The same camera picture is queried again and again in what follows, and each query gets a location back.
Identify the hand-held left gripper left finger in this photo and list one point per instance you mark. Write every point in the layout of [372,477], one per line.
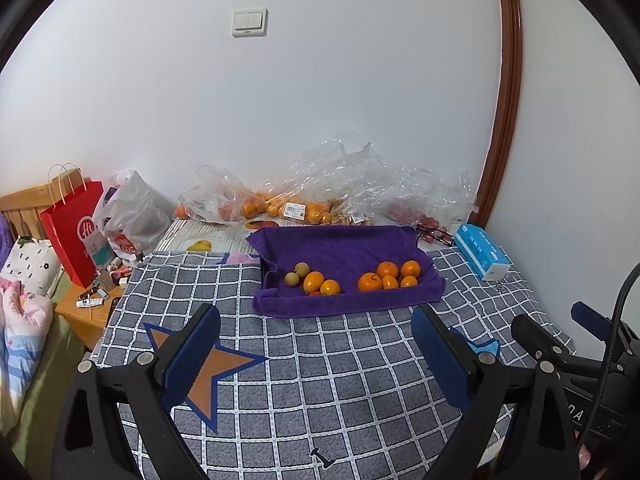
[192,355]

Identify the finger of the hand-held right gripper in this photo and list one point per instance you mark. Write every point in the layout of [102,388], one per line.
[587,312]
[535,335]

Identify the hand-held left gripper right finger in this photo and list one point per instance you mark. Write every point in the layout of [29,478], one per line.
[440,355]

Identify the small orange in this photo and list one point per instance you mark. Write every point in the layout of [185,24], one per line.
[409,281]

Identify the large orange with stem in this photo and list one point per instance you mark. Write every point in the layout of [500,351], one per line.
[370,282]

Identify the small yellow-green fruit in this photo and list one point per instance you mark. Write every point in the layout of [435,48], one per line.
[292,278]
[301,269]

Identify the pile of yellowish fruits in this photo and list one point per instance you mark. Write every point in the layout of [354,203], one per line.
[345,217]

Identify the grey checked blanket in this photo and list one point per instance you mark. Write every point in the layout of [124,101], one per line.
[350,360]

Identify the blue tissue pack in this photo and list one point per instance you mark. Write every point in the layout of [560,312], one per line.
[480,250]

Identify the pink cloth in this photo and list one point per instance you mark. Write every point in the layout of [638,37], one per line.
[240,258]

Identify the cluster of cosmetic bottles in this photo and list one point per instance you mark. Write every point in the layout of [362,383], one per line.
[112,272]

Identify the small white bottle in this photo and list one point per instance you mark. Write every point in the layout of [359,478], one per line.
[90,302]

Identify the wooden nightstand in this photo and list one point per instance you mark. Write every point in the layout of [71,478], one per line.
[80,322]

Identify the black glasses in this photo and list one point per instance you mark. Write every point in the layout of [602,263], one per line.
[432,235]

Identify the fruit print sheet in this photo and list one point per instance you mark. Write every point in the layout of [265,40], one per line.
[220,235]

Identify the green bed sheet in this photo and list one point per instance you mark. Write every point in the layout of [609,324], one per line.
[50,355]

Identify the purple towel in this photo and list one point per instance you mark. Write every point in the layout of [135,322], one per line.
[340,250]

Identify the pile of cherry tomatoes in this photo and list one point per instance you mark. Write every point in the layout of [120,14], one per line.
[410,212]

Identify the white plastic bag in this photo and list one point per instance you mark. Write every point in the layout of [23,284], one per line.
[135,210]

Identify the pile of small tangerines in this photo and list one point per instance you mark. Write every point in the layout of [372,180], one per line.
[247,207]
[315,212]

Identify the small black metal part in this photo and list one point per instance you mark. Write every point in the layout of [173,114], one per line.
[320,457]

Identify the red paper bag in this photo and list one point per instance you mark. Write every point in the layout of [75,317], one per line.
[70,230]

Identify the pastel striped quilt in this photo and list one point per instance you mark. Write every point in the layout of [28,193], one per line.
[20,320]

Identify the white printed pillow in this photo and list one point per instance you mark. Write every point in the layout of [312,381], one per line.
[30,265]

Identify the crumpled clear plastic bag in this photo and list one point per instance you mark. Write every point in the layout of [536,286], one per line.
[345,165]

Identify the wooden headboard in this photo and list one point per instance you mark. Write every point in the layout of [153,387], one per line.
[25,210]

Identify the wooden door frame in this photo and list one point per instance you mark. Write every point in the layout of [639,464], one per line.
[505,85]

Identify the white light switch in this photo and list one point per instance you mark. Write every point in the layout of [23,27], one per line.
[249,22]

